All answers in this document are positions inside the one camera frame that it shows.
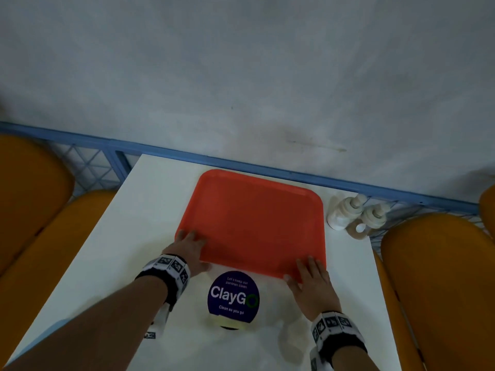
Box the person's right hand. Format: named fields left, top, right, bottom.
left=283, top=256, right=343, bottom=322

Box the person's left hand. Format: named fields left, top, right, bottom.
left=162, top=230, right=213, bottom=278

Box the red plastic tray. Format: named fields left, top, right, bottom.
left=175, top=169, right=327, bottom=283

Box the person's left forearm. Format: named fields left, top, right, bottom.
left=0, top=275, right=169, bottom=371

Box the person's right forearm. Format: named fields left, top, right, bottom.
left=331, top=345, right=382, bottom=371

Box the black white marker wristband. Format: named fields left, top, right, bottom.
left=135, top=254, right=191, bottom=340
left=309, top=311, right=368, bottom=371

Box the round blue table sticker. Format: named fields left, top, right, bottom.
left=207, top=271, right=261, bottom=331

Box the white plastic squeeze bottle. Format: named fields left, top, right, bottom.
left=327, top=193, right=368, bottom=231

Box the beige plastic squeeze bottle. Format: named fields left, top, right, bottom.
left=346, top=203, right=392, bottom=241

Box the blue metal railing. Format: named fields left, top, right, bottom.
left=0, top=121, right=481, bottom=215

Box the orange plastic chair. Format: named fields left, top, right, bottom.
left=479, top=185, right=495, bottom=239
left=0, top=134, right=76, bottom=275
left=0, top=190, right=117, bottom=364
left=373, top=213, right=495, bottom=371

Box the wire mesh fence panel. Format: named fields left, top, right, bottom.
left=46, top=141, right=133, bottom=198

